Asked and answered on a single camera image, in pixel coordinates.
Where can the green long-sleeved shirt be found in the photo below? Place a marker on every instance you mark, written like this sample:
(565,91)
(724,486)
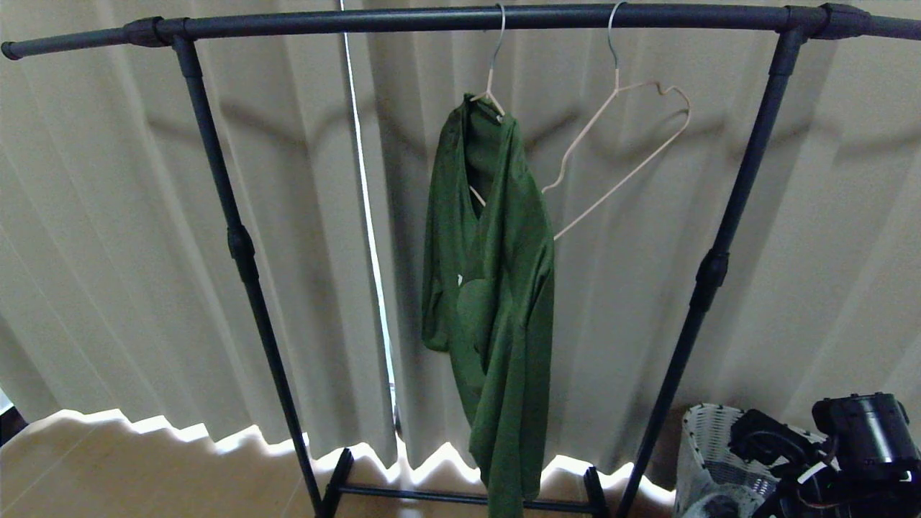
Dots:
(496,324)

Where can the pale grey shorts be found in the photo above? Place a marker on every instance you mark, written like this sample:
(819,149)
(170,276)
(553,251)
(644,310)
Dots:
(712,503)

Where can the black clothes rack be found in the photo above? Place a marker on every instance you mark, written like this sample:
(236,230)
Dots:
(432,18)

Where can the white laundry basket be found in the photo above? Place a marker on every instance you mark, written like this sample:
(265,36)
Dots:
(709,446)

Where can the beige curtain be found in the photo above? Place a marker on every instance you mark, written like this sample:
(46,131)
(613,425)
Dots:
(144,216)

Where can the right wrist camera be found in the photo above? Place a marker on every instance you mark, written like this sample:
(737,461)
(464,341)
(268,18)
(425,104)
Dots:
(770,439)

